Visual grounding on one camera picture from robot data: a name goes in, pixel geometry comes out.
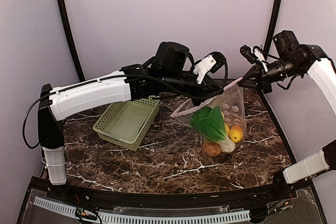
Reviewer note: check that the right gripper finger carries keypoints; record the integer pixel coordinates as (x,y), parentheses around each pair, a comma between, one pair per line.
(250,74)
(248,83)

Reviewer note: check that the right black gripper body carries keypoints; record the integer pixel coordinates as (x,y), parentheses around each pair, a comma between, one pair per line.
(267,86)

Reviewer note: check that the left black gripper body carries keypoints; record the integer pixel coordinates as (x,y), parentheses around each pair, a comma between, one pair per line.
(174,83)

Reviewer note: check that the green bok choy toy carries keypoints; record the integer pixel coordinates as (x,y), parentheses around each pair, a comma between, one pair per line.
(209,122)

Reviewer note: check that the clear zip top bag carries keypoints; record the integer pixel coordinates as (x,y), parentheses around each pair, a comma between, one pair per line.
(231,103)

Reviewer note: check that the orange yellow mango toy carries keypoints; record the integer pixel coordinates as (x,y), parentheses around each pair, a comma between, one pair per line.
(236,134)

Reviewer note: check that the brown potato toy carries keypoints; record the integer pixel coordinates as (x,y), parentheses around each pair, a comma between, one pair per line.
(211,149)

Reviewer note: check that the green plastic basket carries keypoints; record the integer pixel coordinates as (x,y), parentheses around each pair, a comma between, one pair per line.
(125,124)

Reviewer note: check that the yellow lemon toy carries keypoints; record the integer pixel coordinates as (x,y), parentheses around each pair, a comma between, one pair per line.
(227,129)

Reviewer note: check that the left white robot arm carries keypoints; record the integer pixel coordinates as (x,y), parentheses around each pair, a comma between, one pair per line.
(164,72)

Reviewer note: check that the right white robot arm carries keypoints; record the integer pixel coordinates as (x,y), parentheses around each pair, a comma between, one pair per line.
(308,74)

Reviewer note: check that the small circuit board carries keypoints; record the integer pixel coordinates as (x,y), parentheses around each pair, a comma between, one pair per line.
(85,215)

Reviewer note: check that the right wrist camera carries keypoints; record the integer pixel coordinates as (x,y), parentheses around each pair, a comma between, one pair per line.
(285,42)

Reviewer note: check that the right black frame post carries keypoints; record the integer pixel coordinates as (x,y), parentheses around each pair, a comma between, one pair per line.
(272,24)

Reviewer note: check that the black frame post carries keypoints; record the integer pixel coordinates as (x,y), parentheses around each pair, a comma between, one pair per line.
(272,24)
(70,40)

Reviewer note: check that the black front rail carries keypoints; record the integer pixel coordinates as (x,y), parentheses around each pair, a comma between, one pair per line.
(253,198)

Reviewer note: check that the white slotted cable duct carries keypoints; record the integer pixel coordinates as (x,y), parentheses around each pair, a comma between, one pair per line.
(146,215)

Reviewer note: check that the left black frame post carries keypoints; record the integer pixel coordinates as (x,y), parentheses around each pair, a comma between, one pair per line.
(70,40)

